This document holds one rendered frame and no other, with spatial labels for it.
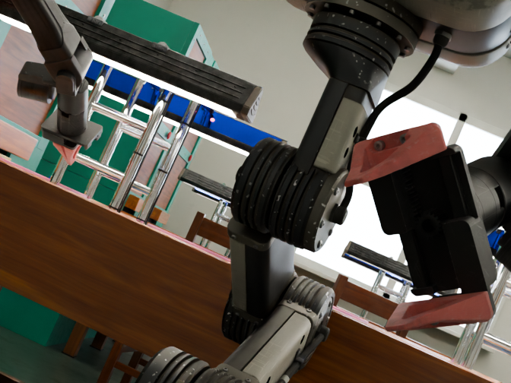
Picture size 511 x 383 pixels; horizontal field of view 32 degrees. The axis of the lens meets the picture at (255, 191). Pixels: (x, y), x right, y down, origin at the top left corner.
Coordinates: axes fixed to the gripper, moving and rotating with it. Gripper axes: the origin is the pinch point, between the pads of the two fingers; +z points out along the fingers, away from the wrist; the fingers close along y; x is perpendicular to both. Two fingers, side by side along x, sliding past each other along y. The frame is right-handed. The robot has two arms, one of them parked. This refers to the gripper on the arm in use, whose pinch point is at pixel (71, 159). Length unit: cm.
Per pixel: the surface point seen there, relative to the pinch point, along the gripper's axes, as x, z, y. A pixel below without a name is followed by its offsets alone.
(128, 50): -19.0, -16.1, -1.5
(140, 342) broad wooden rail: 37, -8, -34
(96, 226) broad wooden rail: 26.4, -16.9, -20.0
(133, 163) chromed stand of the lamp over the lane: -15.6, 10.2, -6.5
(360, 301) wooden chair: -163, 192, -60
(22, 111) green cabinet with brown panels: -58, 53, 50
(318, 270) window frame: -333, 374, -20
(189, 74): -19.1, -16.0, -15.3
